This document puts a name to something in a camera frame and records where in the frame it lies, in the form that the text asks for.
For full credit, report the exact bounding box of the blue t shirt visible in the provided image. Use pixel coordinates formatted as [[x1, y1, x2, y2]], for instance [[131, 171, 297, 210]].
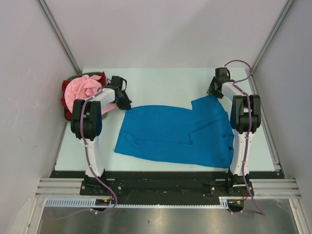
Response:
[[115, 96, 234, 169]]

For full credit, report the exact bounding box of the grey plastic basket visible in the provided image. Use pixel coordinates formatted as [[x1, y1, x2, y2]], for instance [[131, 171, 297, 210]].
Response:
[[63, 71, 110, 122]]

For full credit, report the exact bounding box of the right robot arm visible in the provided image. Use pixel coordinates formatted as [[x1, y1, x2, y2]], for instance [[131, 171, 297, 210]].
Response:
[[207, 67, 261, 195]]

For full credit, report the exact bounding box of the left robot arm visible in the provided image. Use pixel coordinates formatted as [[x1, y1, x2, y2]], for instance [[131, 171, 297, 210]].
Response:
[[71, 76, 132, 178]]

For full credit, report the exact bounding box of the pink t shirt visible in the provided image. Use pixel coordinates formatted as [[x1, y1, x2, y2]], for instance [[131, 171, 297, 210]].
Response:
[[63, 74, 117, 115]]

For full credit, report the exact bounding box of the red t shirt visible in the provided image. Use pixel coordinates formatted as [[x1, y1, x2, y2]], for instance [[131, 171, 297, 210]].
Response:
[[60, 71, 108, 121]]

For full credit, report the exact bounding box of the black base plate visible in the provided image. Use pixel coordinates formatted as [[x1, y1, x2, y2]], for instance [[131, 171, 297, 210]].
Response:
[[50, 171, 285, 205]]

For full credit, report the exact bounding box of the white cable duct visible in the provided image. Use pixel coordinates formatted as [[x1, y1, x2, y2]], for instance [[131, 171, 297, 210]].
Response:
[[45, 198, 244, 209]]

